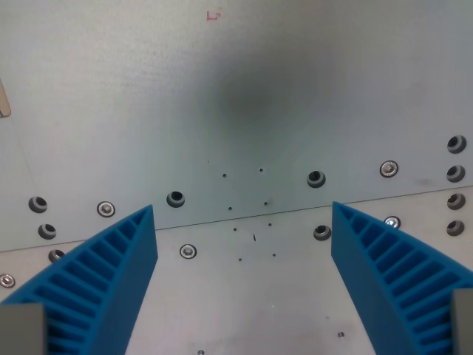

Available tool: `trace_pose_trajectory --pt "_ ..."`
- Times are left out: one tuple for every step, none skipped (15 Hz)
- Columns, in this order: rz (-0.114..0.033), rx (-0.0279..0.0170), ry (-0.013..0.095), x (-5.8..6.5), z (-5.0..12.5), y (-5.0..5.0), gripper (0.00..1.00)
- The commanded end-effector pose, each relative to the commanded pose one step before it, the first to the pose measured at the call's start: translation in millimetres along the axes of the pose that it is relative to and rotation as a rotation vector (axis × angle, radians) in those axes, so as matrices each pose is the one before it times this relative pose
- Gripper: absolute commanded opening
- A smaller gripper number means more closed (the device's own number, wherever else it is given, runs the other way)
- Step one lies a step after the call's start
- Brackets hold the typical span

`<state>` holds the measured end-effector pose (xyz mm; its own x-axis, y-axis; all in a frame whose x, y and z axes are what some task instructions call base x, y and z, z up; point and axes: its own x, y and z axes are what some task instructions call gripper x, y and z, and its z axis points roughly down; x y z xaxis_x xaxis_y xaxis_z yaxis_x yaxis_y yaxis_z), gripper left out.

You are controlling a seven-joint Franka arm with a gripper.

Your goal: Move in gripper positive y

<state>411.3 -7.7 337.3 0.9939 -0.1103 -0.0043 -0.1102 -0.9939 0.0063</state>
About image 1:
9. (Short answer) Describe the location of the beige wooden strip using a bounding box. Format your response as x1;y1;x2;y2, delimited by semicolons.
0;78;11;119

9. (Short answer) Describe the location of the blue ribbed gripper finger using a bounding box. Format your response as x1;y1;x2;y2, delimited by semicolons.
0;204;159;355
330;200;473;355

